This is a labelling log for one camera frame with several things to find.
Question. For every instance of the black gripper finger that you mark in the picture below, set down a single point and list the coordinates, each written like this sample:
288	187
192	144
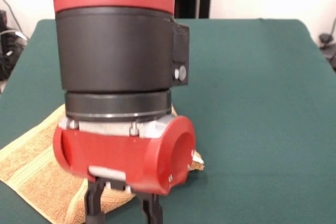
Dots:
152	208
94	203

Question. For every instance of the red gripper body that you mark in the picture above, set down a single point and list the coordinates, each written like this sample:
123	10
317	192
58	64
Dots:
118	155

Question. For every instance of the orange terry towel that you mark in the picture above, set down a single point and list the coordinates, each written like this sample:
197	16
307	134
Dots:
34	161

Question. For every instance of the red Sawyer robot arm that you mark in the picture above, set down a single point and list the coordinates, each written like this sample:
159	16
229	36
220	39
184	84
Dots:
115	51

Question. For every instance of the dark green table cloth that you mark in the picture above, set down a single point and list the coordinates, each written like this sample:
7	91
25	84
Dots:
262	103

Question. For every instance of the black device with red light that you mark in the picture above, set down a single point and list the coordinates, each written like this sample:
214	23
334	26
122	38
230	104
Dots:
2	19

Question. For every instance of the small black adapter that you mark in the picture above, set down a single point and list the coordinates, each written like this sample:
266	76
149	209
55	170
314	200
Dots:
325	39

